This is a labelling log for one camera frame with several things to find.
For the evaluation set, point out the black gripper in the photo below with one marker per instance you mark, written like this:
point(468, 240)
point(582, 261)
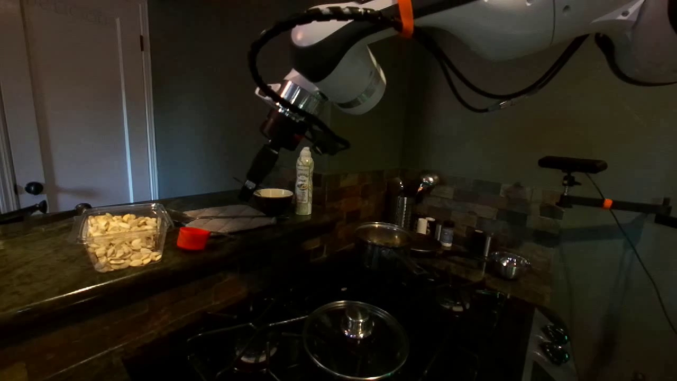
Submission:
point(275, 134)

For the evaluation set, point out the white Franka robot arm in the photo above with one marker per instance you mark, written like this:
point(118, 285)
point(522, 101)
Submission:
point(509, 28)

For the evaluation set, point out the silver pot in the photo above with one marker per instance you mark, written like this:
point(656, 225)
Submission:
point(384, 237)

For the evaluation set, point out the glass pot lid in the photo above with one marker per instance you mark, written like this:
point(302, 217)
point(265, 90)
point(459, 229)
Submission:
point(356, 339)

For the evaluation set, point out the dark cup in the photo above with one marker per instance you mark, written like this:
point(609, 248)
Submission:
point(480, 245)

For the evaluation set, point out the white cutting board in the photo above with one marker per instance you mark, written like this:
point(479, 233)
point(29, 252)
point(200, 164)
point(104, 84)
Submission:
point(224, 217)

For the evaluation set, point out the white plastic bottle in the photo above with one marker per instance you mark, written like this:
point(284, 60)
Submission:
point(304, 181)

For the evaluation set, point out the clear plastic pasta container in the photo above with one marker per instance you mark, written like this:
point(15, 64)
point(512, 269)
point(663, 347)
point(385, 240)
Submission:
point(125, 240)

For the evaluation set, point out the black gas stove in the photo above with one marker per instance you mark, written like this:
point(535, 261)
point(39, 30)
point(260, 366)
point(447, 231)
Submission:
point(319, 319)

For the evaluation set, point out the metal utensil holder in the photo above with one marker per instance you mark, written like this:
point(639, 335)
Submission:
point(402, 210)

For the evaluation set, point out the metal ladle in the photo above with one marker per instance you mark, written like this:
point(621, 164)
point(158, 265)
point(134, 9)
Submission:
point(425, 183)

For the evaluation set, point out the small white shaker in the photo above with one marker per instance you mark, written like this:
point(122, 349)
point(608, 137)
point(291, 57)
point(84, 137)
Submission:
point(425, 225)

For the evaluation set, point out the white door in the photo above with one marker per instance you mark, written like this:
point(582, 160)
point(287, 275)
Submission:
point(86, 98)

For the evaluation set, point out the small dark shaker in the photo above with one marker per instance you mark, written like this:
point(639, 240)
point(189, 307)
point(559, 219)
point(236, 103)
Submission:
point(447, 233)

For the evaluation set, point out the shiny silver small vessel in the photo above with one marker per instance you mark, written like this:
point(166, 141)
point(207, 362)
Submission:
point(509, 265)

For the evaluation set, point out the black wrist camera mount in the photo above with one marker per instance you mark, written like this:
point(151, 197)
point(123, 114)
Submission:
point(321, 139)

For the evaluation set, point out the black stereo camera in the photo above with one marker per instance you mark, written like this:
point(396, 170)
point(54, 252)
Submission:
point(572, 164)

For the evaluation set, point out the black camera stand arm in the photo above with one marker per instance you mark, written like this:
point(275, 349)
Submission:
point(621, 205)

